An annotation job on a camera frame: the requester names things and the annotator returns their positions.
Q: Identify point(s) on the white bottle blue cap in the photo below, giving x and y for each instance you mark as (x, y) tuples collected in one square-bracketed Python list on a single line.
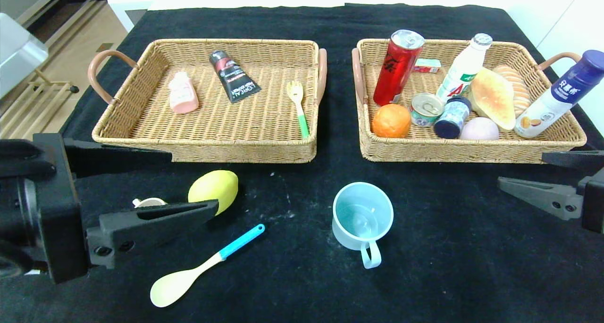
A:
[(547, 108)]

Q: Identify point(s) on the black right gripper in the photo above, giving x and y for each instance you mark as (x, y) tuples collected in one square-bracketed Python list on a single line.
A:
[(595, 201)]

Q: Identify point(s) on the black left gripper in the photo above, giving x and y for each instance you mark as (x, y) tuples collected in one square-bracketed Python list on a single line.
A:
[(60, 205)]

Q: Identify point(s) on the red green candy box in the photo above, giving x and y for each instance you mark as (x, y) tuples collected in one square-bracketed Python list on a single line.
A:
[(429, 67)]

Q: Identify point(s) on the light blue mug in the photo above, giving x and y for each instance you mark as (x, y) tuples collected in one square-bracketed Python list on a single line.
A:
[(361, 214)]

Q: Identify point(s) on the striped bread loaf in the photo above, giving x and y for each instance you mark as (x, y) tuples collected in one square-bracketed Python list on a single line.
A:
[(519, 89)]

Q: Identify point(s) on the small beige cup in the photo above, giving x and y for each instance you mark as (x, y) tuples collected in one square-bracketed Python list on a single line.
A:
[(150, 202)]

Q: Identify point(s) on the pale pink round bun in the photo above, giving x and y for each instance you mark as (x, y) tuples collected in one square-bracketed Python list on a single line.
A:
[(479, 130)]

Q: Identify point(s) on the red soda can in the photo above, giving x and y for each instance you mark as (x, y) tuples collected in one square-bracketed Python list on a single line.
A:
[(394, 73)]

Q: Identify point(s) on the white milk drink bottle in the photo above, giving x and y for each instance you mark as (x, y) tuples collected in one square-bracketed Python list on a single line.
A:
[(462, 73)]

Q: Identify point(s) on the grey metal shelf frame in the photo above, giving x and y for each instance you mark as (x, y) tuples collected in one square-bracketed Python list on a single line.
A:
[(71, 2)]

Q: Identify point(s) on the yellow bread bun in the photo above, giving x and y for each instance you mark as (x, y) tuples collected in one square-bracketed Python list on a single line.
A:
[(493, 99)]

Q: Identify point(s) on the small dark blue jar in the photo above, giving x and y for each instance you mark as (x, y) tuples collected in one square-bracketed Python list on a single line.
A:
[(450, 120)]

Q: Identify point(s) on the gold metal rolling rack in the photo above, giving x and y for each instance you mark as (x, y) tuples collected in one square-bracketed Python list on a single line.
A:
[(74, 90)]

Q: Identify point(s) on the orange fruit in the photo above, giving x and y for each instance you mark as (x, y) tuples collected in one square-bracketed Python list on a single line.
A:
[(390, 120)]

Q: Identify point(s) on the small pink bottle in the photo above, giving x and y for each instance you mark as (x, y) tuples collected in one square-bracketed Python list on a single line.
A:
[(184, 95)]

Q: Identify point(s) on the yellow lemon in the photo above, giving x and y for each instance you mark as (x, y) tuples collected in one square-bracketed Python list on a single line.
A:
[(214, 186)]

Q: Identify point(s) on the black cosmetic tube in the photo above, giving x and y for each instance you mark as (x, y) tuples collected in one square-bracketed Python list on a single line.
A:
[(232, 79)]

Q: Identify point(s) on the black tablecloth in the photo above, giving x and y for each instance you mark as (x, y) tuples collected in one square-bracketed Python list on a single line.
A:
[(302, 290)]

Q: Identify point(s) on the short silver tin can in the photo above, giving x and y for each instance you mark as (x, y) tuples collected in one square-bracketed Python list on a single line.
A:
[(427, 111)]

